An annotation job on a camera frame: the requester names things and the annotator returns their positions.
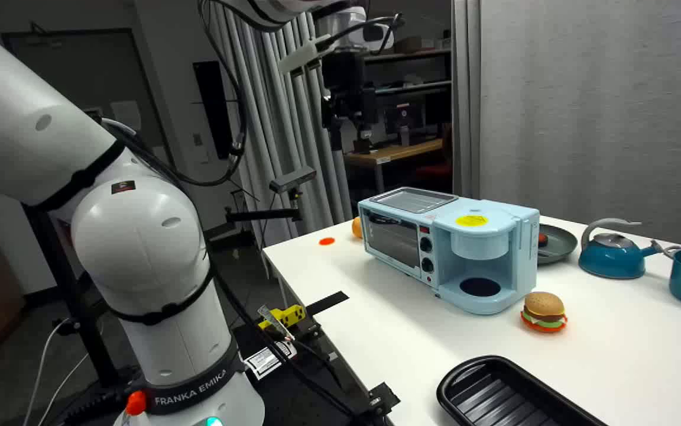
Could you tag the grey curtain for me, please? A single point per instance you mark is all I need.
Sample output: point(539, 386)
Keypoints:
point(592, 110)

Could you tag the orange knob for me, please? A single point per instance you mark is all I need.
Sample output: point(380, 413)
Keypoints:
point(136, 402)

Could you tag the small orange disc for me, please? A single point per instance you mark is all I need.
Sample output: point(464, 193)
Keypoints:
point(326, 239)

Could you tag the long black tape strip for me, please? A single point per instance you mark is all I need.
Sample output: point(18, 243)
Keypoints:
point(326, 301)

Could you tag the orange toy fruit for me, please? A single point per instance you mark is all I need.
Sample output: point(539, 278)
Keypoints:
point(356, 228)

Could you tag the light blue toaster oven station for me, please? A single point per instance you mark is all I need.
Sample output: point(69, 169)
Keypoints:
point(403, 228)

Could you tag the black table bracket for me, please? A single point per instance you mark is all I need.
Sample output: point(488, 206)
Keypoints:
point(384, 396)

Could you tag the toy hamburger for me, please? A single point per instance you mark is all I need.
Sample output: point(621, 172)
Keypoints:
point(545, 311)

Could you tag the small red toy food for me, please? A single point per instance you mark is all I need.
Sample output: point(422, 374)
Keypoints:
point(545, 239)

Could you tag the yellow and black clamp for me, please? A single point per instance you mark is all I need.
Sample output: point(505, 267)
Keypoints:
point(283, 318)

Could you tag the dark grey plate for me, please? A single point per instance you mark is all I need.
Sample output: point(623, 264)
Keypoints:
point(562, 245)

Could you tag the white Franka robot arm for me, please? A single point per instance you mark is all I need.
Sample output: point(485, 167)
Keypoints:
point(136, 238)

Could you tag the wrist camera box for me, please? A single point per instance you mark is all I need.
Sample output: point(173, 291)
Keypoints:
point(377, 34)

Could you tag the wooden desk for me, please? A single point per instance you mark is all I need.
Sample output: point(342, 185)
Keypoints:
point(395, 153)

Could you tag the dark shelf unit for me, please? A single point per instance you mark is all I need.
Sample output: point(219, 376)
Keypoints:
point(415, 79)

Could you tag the black ridged baking tray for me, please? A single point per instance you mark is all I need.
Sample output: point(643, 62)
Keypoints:
point(497, 394)

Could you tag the white pleated curtain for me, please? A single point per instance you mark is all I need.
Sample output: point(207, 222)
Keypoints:
point(277, 103)

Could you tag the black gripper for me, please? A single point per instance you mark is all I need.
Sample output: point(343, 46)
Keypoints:
point(343, 83)

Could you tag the black monitor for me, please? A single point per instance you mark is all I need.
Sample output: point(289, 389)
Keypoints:
point(213, 108)

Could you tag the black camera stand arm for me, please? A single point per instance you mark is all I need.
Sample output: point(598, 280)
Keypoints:
point(273, 213)

